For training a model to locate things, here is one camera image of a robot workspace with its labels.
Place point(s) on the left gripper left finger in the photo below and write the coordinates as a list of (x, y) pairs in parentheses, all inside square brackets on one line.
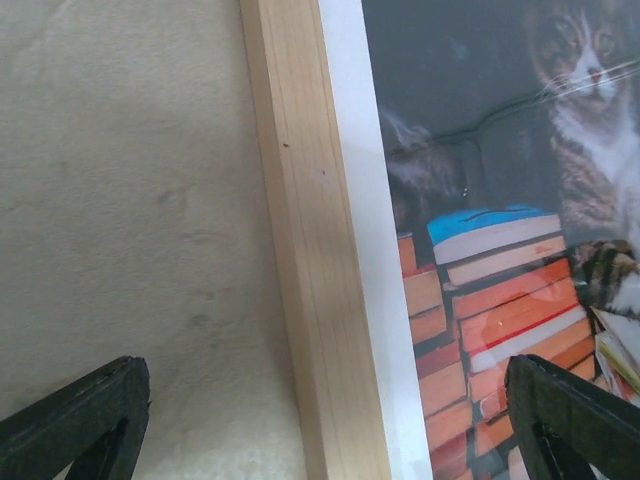
[(92, 428)]

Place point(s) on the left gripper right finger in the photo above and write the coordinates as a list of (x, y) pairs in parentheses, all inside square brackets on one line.
[(568, 428)]

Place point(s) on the wooden photo frame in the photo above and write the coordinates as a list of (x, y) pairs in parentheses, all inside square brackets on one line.
[(335, 240)]

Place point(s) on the cat and books photo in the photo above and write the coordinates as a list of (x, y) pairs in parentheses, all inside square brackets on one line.
[(511, 140)]

